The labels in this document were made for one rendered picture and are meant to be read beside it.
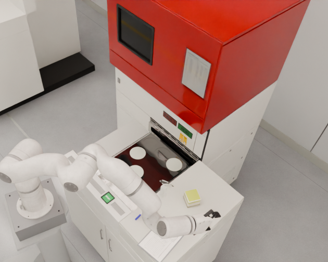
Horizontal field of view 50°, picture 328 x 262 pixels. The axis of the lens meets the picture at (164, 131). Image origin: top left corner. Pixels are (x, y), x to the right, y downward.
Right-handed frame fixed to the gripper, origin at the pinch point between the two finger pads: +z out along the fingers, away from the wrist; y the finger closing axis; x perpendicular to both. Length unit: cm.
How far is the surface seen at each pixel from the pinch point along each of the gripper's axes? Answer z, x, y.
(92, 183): -28, 57, -32
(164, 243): -9.4, 8.5, -25.5
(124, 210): -19.1, 33.8, -29.4
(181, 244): -2.2, 4.1, -22.5
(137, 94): 7, 100, 4
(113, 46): -16, 114, 27
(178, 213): 3.2, 19.9, -18.2
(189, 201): 5.6, 19.7, -9.2
